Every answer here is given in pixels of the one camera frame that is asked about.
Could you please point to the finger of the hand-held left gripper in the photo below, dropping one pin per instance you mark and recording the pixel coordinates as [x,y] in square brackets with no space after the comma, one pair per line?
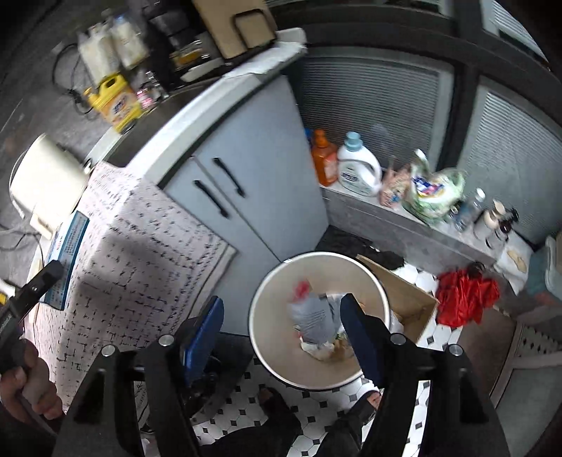
[41,283]

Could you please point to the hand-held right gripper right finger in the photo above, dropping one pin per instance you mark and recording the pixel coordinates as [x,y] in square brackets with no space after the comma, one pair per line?
[358,334]

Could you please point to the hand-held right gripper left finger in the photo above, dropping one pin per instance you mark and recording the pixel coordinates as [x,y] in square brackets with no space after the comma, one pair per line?
[203,334]

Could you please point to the grey and red wrapper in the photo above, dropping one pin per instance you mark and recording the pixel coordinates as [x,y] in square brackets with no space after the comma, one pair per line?
[314,318]

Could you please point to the white round trash bin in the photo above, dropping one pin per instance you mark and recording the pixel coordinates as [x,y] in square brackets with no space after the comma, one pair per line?
[281,347]

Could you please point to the person's left hand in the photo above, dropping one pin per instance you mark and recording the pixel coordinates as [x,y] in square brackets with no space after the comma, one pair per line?
[15,397]

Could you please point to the beige crumpled wrapper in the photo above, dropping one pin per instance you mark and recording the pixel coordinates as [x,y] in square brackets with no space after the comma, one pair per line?
[339,348]

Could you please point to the blue printed card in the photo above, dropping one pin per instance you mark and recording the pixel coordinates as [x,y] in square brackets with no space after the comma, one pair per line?
[66,259]

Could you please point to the white crumpled tissue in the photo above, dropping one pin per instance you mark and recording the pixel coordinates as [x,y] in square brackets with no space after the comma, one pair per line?
[312,347]

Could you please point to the brown cardboard box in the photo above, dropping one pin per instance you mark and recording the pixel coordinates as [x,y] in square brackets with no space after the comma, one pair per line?
[404,294]

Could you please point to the black floor cloth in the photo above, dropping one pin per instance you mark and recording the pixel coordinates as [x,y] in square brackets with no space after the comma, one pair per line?
[351,244]

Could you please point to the person's right leg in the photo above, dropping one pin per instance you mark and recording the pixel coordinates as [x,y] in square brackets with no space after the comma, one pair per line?
[347,426]

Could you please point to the person's leg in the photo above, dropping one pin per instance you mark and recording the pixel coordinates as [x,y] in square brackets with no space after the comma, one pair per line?
[347,426]
[259,430]

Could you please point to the white black-patterned tablecloth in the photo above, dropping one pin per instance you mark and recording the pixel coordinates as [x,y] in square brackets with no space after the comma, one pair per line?
[131,246]

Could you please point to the white electric kettle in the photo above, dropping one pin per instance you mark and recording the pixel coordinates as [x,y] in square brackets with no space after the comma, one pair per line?
[48,184]

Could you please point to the person's left leg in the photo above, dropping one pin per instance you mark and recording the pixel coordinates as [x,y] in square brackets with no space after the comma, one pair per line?
[259,430]

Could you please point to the grey stone window ledge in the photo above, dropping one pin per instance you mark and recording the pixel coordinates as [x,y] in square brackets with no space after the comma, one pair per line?
[395,228]

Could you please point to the red cloth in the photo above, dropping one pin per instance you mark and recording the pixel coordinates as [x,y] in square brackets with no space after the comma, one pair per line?
[467,299]

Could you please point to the pink snack packet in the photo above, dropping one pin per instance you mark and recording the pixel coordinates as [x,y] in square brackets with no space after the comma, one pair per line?
[395,186]

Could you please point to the green white plastic bag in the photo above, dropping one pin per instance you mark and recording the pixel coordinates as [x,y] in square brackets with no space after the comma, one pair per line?
[434,193]

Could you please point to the white detergent bottle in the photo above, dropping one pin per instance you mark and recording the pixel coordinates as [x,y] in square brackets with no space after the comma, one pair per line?
[360,173]

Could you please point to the grey kitchen cabinet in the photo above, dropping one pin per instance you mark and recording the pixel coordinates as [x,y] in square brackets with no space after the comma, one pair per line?
[263,184]

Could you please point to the white paper towel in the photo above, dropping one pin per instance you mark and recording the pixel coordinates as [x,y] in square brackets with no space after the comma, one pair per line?
[505,263]

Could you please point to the clear water bottle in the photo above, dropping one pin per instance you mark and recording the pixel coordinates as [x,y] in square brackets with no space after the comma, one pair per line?
[469,211]

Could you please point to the small white bottle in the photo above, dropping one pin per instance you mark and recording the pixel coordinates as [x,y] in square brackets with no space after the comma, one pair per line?
[488,222]

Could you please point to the orange plastic bottle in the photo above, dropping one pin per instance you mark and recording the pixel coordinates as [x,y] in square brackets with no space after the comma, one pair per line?
[325,165]

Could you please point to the small dark bottle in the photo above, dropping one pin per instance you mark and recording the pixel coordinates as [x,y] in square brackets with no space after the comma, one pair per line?
[502,230]

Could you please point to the yellow plastic jug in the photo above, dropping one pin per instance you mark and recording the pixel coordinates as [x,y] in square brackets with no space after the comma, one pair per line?
[115,103]

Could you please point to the pale teal plastic container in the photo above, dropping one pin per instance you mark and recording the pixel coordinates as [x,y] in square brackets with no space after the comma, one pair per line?
[546,268]

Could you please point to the ribbed glass window pane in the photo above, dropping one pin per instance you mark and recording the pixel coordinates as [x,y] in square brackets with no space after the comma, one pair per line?
[373,105]
[513,22]
[513,154]

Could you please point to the white plastic bottle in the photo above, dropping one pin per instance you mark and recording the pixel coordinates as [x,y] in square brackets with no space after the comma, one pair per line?
[128,39]
[99,55]

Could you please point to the white counter cloth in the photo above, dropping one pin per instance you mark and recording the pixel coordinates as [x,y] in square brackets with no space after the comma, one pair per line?
[259,59]

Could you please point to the wooden cutting board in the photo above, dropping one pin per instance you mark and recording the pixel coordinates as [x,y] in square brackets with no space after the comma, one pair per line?
[228,26]

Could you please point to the black window frame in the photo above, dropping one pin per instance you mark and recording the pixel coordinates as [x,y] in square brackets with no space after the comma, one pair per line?
[463,74]

